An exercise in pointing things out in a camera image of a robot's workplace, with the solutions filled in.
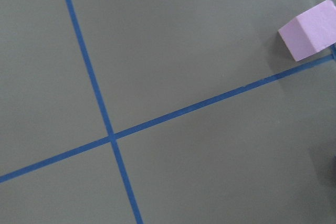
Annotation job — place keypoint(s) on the pink foam block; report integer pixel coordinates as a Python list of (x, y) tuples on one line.
[(310, 32)]

